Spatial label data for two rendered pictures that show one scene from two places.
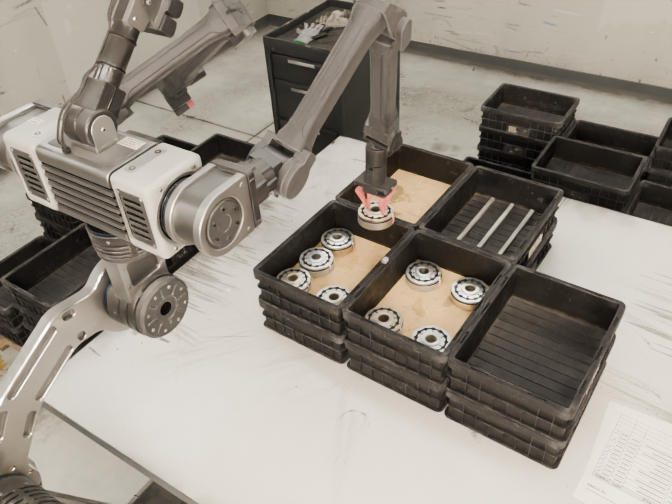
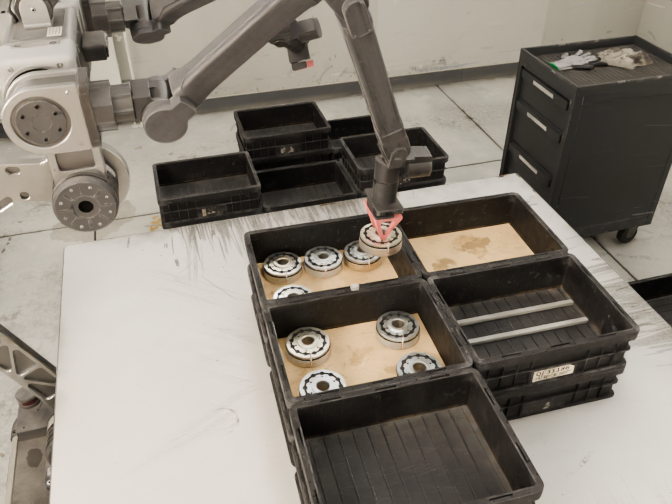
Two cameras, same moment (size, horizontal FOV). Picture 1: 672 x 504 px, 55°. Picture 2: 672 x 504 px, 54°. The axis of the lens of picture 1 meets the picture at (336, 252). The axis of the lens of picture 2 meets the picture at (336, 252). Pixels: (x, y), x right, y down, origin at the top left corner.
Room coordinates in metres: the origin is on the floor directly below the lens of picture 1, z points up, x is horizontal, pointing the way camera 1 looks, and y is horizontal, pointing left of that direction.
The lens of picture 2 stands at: (0.37, -0.83, 1.95)
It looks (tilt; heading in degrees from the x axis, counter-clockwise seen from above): 37 degrees down; 38
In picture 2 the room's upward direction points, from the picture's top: straight up
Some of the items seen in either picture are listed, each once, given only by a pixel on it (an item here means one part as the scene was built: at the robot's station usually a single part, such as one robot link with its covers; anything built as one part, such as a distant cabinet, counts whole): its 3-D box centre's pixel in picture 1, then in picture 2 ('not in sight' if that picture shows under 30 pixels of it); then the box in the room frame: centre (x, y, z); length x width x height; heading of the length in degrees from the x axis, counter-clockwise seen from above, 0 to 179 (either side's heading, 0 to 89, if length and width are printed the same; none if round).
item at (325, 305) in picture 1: (335, 251); (329, 257); (1.41, 0.00, 0.92); 0.40 x 0.30 x 0.02; 143
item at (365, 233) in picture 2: (375, 211); (381, 234); (1.46, -0.12, 1.01); 0.10 x 0.10 x 0.01
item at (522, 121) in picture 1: (524, 142); not in sight; (2.83, -1.00, 0.37); 0.40 x 0.30 x 0.45; 54
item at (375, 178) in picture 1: (375, 174); (384, 191); (1.46, -0.12, 1.14); 0.10 x 0.07 x 0.07; 54
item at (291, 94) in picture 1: (338, 103); (585, 152); (3.25, -0.07, 0.45); 0.60 x 0.45 x 0.90; 144
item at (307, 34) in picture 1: (308, 32); (574, 59); (3.20, 0.06, 0.88); 0.25 x 0.19 x 0.03; 144
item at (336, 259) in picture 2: (316, 258); (323, 257); (1.46, 0.06, 0.86); 0.10 x 0.10 x 0.01
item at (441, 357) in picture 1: (428, 289); (363, 337); (1.23, -0.24, 0.92); 0.40 x 0.30 x 0.02; 143
